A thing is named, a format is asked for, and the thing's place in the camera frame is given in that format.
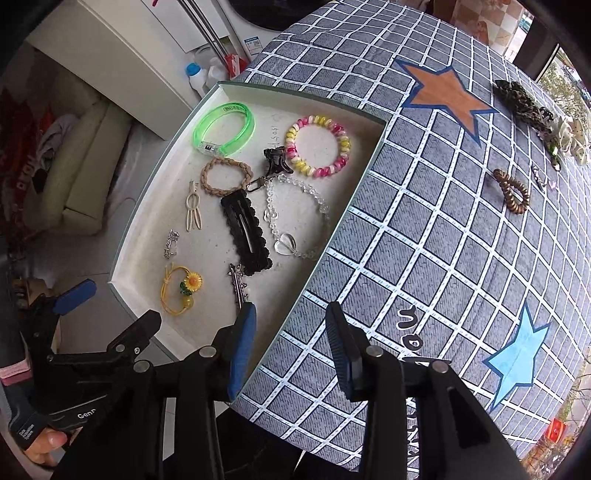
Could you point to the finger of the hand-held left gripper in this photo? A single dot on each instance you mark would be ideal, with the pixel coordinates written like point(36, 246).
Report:
point(138, 327)
point(76, 293)

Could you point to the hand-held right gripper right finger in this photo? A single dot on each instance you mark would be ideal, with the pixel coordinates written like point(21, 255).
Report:
point(339, 350)

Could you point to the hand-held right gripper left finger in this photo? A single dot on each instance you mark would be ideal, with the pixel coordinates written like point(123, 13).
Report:
point(242, 350)

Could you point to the silver star alligator clip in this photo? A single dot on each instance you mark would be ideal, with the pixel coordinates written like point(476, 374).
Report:
point(238, 286)

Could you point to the shallow pale green tray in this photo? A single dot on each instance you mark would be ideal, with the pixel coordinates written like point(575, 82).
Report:
point(152, 258)

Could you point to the silver rhinestone hair clip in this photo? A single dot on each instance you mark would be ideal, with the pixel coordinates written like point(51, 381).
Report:
point(171, 242)

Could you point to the black scalloped snap clip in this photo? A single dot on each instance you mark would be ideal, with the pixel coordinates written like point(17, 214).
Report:
point(258, 258)

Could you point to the beige openwork hair clip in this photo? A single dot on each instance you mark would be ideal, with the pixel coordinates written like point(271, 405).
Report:
point(190, 203)

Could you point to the black hair claw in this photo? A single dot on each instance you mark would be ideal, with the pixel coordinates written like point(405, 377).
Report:
point(274, 161)

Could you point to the person's left hand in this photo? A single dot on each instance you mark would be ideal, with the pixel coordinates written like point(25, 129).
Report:
point(44, 445)

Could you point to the cream sofa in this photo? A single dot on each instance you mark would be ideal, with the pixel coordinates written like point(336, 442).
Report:
point(83, 184)

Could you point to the grey checked star tablecloth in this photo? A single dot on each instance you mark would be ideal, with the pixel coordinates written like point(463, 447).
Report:
point(438, 240)

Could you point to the pile of clothes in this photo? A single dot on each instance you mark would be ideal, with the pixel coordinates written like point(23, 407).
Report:
point(27, 152)

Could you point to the white cabinet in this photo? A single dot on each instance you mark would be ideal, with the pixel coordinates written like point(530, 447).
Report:
point(115, 55)

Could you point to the white bottle blue cap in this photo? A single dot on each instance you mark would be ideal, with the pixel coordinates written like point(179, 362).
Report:
point(196, 78)

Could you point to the clear plastic bottle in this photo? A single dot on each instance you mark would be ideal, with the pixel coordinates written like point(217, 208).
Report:
point(217, 71)

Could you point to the small silver hair clip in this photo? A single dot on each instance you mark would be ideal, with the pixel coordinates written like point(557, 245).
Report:
point(539, 176)

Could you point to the green hair clip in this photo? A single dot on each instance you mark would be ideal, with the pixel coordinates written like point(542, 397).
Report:
point(555, 154)

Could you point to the leopard print scrunchie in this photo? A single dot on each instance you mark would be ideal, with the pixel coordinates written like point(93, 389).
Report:
point(517, 99)

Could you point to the white washing machine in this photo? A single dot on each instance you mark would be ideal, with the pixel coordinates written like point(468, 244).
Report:
point(258, 14)

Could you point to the checked cushion chair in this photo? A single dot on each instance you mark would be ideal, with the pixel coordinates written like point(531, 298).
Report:
point(485, 23)

